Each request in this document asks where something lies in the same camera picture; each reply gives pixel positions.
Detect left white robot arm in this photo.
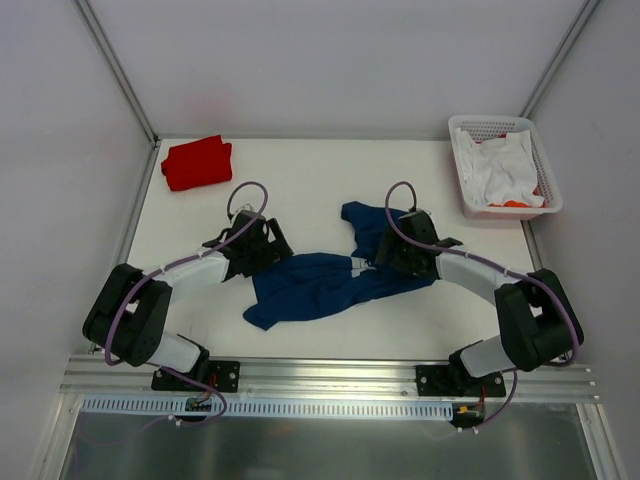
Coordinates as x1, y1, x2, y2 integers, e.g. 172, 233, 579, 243
82, 211, 293, 390

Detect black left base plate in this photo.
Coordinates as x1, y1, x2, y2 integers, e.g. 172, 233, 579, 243
151, 357, 241, 393

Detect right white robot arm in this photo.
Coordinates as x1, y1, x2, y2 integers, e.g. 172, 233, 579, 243
376, 209, 584, 396

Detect aluminium frame post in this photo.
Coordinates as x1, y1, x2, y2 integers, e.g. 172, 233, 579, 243
73, 0, 162, 150
520, 0, 603, 118

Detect left aluminium frame post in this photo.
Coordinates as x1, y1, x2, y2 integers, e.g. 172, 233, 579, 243
73, 0, 162, 150

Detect white plastic laundry basket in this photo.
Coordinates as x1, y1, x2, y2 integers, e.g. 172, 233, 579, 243
448, 115, 563, 220

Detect white t-shirt in basket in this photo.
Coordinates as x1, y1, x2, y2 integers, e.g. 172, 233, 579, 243
454, 128, 538, 207

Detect white slotted cable duct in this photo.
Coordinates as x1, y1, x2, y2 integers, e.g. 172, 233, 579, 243
81, 395, 454, 422

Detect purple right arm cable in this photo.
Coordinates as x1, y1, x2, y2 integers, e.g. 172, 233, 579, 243
384, 180, 581, 432

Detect right aluminium frame post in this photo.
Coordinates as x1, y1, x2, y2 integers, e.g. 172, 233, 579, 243
520, 0, 603, 118

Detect orange t-shirt in basket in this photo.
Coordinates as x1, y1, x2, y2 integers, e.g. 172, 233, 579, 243
487, 189, 545, 208

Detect blue mickey mouse t-shirt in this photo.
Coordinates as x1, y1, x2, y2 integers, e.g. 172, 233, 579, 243
243, 201, 436, 331

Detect folded red t-shirt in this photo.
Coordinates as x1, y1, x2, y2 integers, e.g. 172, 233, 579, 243
161, 135, 233, 192

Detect aluminium front mounting rail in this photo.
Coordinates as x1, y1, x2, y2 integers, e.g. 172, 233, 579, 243
59, 354, 602, 404

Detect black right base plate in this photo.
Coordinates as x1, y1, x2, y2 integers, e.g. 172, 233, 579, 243
415, 364, 506, 398

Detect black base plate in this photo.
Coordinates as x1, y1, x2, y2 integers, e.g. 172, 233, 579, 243
151, 357, 241, 393
415, 364, 506, 398

